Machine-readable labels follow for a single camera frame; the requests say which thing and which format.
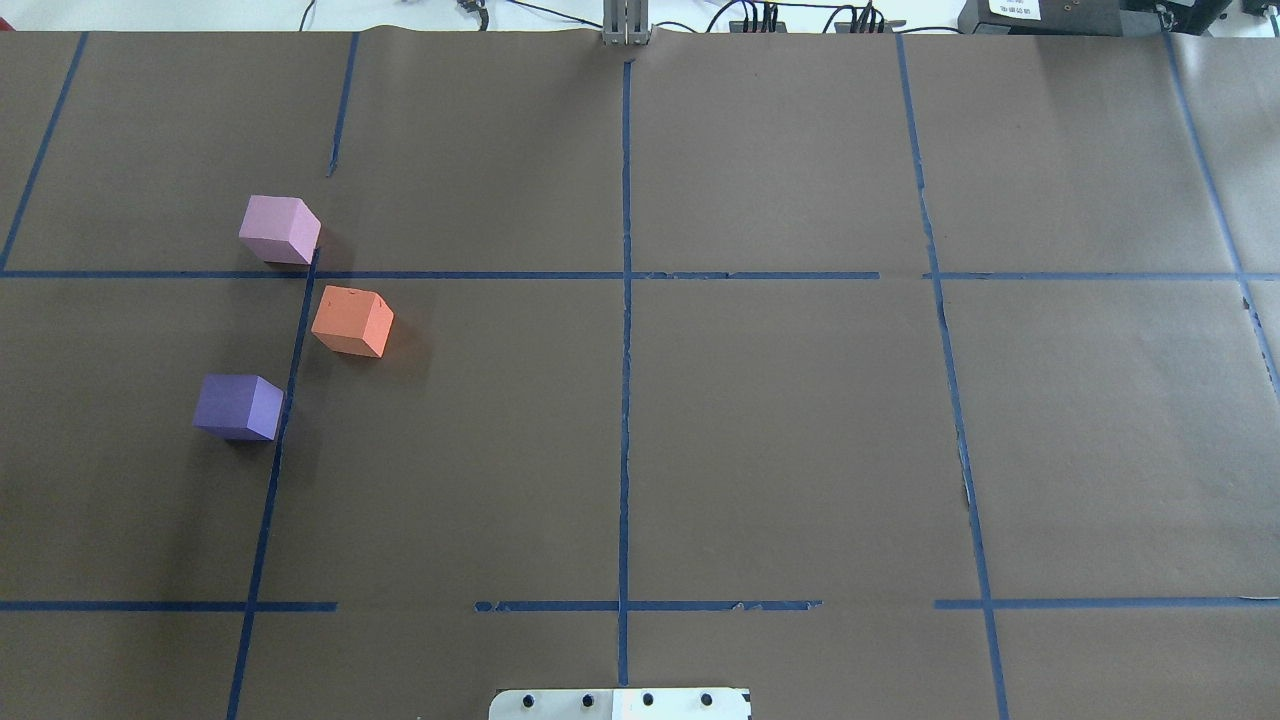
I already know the orange foam block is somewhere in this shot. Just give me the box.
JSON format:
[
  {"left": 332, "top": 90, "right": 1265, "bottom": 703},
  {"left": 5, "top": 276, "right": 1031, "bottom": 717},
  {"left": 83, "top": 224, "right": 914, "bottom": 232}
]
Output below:
[{"left": 311, "top": 284, "right": 396, "bottom": 357}]

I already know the pink foam block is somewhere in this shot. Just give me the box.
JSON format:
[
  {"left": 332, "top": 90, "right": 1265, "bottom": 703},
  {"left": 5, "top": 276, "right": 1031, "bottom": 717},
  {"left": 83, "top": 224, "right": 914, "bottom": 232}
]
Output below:
[{"left": 238, "top": 195, "right": 323, "bottom": 265}]

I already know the purple foam block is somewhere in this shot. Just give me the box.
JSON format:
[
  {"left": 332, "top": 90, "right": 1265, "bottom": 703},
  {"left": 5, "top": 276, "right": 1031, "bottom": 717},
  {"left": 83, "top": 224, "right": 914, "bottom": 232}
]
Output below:
[{"left": 192, "top": 374, "right": 284, "bottom": 442}]

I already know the black box device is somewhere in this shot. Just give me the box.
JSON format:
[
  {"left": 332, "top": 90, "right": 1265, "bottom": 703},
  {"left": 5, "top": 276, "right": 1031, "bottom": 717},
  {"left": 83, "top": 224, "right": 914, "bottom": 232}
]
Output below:
[{"left": 956, "top": 1, "right": 1171, "bottom": 37}]

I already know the grey aluminium post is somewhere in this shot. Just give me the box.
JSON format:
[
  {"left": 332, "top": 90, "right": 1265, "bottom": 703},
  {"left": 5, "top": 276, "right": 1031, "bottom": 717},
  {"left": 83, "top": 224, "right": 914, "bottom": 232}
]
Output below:
[{"left": 602, "top": 0, "right": 652, "bottom": 46}]

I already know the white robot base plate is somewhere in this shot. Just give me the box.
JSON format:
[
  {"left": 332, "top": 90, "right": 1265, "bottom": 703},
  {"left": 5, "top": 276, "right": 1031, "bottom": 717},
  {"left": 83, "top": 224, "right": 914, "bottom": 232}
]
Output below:
[{"left": 488, "top": 687, "right": 753, "bottom": 719}]

